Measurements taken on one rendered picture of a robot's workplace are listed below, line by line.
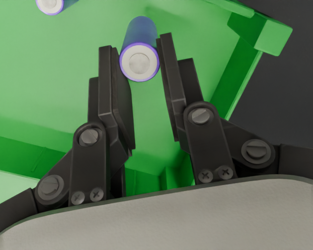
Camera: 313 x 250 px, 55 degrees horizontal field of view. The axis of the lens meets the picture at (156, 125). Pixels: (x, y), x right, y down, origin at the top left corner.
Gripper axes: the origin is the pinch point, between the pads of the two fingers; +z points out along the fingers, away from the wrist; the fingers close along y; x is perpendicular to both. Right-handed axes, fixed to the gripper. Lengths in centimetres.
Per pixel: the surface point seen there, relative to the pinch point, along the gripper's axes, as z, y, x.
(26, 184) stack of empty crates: 17.2, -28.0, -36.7
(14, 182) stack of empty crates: 17.5, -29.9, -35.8
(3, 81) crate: 12.7, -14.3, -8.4
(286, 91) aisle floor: 32, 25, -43
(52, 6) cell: 9.3, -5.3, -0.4
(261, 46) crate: 6.2, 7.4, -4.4
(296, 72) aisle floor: 34, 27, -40
